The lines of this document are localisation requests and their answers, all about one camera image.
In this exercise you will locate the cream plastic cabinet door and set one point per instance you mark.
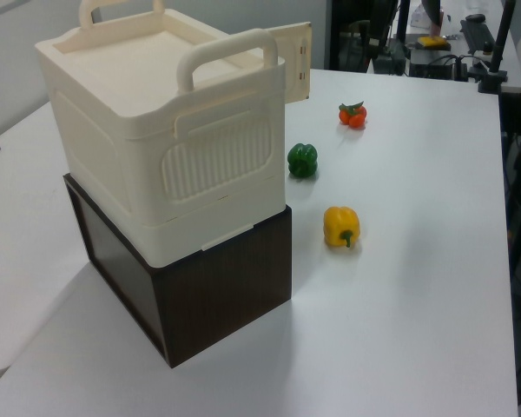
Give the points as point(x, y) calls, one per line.
point(296, 65)

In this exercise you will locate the cream plastic storage cabinet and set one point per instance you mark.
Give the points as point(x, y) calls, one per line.
point(126, 130)

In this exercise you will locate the green bell pepper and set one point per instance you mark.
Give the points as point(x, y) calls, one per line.
point(302, 160)

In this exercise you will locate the yellow bell pepper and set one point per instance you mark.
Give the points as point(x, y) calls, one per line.
point(340, 223)

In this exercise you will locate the dark wooden box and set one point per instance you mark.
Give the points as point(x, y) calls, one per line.
point(226, 286)

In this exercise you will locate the orange tomato cluster with leaves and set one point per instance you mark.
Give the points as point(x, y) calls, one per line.
point(354, 116)

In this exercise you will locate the yellow and black device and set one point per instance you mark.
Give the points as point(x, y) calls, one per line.
point(432, 42)

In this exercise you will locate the black computer keyboard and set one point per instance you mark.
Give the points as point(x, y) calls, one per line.
point(477, 37)

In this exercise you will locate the black computer mouse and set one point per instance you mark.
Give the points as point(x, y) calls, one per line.
point(475, 17)

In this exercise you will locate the black clamp stand pole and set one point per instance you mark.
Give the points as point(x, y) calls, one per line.
point(499, 48)

